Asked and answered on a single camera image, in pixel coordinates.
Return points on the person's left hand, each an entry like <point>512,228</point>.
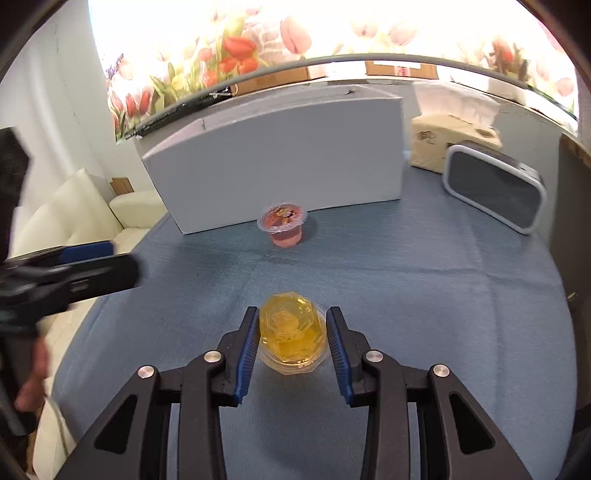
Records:
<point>33,374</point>

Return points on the brown cardboard piece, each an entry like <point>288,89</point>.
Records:
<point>122,188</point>

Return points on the brown cardboard box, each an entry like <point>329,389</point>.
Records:
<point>277,81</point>
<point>401,68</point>

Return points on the white cardboard box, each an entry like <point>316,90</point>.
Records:
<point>277,161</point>

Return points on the cream tissue box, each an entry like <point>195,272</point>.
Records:
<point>429,143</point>

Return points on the pink jelly cup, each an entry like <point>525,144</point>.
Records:
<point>281,221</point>

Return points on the yellow jelly cup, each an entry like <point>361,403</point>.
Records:
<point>291,330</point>

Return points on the blue tablecloth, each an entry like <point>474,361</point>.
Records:
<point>415,300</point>

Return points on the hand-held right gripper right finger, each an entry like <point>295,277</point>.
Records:
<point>339,355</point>

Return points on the tulip print window blind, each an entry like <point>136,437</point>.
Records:
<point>240,50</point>

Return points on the white leather sofa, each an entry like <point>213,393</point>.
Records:
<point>69,207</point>

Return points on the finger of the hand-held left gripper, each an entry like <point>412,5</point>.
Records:
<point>87,250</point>
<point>101,277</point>

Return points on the wooden side shelf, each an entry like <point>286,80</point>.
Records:
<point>579,152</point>

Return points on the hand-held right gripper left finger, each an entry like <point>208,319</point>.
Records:
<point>247,355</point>

